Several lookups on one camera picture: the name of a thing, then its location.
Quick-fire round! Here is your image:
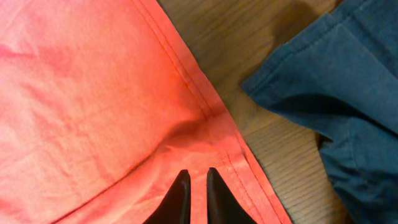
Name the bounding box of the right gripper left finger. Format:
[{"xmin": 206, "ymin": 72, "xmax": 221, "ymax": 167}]
[{"xmin": 144, "ymin": 170, "xmax": 191, "ymax": 224}]

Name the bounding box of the dark blue garment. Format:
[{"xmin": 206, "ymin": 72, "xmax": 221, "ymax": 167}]
[{"xmin": 242, "ymin": 0, "xmax": 397, "ymax": 223}]

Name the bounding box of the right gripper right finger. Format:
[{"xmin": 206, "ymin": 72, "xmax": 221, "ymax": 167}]
[{"xmin": 206, "ymin": 167, "xmax": 256, "ymax": 224}]

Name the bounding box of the orange printed t-shirt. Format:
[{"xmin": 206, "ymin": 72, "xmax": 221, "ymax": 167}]
[{"xmin": 1, "ymin": 0, "xmax": 290, "ymax": 223}]

